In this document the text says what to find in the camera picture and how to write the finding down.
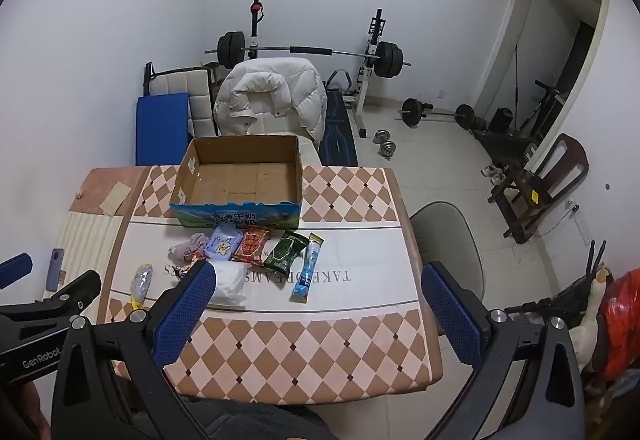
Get white puffer jacket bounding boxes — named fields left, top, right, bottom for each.
left=214, top=59, right=328, bottom=146

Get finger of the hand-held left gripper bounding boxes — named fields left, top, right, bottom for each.
left=0, top=270, right=102, bottom=318
left=0, top=254, right=34, bottom=290

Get silvery packet with yellow end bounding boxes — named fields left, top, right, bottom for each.
left=129, top=262, right=154, bottom=310

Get white plastic packet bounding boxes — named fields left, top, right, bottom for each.
left=206, top=261, right=248, bottom=307

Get black and blue weight bench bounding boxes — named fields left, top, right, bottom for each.
left=320, top=90, right=360, bottom=166

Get tan cardboard piece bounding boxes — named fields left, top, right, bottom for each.
left=100, top=182, right=132, bottom=216

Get grey-blue smartphone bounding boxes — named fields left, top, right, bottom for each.
left=45, top=248, right=66, bottom=292

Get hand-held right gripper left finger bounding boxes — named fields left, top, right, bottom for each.
left=52, top=261, right=217, bottom=440

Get pink cloth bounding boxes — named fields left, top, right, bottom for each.
left=168, top=232, right=211, bottom=267

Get white door frame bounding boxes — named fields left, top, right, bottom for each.
left=472, top=0, right=611, bottom=171

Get black exercise machine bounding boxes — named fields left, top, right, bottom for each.
left=520, top=80, right=571, bottom=137

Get white cushioned panel black frame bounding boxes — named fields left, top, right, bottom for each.
left=144, top=62, right=218, bottom=141

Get cream ribbed mat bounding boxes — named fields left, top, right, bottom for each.
left=42, top=210, right=126, bottom=306

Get black router antennas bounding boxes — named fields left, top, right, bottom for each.
left=582, top=240, right=608, bottom=293

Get white padded chair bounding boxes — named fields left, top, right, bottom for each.
left=295, top=135, right=322, bottom=166

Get grey round chair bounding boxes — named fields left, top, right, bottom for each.
left=409, top=201, right=486, bottom=336

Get light purple tissue packet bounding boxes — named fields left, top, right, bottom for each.
left=204, top=226, right=244, bottom=262

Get blue folded exercise mat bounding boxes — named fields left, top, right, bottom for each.
left=134, top=92, right=193, bottom=166

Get short barbell with black plates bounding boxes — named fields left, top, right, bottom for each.
left=398, top=97, right=475, bottom=127

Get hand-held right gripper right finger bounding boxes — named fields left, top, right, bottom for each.
left=422, top=261, right=586, bottom=440

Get grey handlebar exerciser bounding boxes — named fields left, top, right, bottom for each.
left=327, top=69, right=353, bottom=93

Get red snack packet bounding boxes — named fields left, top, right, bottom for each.
left=230, top=227, right=275, bottom=267

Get dark wooden chair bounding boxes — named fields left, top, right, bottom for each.
left=487, top=134, right=590, bottom=245

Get long light blue packet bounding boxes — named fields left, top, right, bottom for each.
left=291, top=233, right=326, bottom=303

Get dark green snack packet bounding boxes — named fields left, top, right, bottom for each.
left=263, top=230, right=308, bottom=273

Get red bag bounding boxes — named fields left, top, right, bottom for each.
left=582, top=270, right=640, bottom=381

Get white goose plush toy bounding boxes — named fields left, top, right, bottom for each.
left=570, top=267, right=616, bottom=366

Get white barbell rack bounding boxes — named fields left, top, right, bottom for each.
left=247, top=0, right=388, bottom=138

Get black speaker box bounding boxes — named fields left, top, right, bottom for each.
left=487, top=107, right=515, bottom=133

